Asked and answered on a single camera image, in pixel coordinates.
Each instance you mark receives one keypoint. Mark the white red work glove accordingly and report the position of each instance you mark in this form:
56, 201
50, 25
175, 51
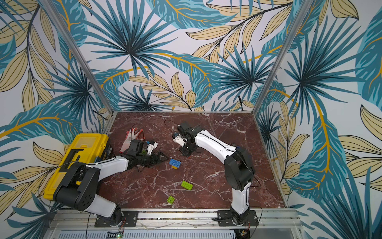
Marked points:
132, 134

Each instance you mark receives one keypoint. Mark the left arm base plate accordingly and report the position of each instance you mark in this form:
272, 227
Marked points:
125, 219

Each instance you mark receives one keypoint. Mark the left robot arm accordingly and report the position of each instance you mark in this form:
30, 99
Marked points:
78, 188

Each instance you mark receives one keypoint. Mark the green 2x4 lego brick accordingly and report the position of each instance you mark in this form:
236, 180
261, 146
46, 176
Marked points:
187, 185

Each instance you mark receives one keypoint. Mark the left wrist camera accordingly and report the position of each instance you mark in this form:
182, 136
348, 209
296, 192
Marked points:
151, 145

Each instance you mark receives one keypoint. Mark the blue 2x4 lego brick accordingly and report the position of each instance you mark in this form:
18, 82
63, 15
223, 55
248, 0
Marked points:
175, 163

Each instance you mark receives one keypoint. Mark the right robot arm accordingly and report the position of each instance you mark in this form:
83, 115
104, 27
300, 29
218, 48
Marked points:
238, 163

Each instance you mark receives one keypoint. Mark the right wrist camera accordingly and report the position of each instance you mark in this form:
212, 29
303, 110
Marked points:
177, 138

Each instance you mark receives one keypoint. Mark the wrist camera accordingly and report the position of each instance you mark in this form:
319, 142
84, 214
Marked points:
151, 145
177, 138

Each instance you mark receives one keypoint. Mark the aluminium front rail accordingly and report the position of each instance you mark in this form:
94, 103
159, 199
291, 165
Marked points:
152, 219

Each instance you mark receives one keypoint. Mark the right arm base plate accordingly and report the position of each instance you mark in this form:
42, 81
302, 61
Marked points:
229, 218

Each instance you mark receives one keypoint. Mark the green 2x2 lego front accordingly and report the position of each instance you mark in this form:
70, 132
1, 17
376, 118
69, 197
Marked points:
171, 200

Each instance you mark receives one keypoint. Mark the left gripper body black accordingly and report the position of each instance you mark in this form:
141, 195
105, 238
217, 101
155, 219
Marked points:
143, 159

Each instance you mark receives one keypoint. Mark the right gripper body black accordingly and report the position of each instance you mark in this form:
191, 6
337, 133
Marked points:
185, 148

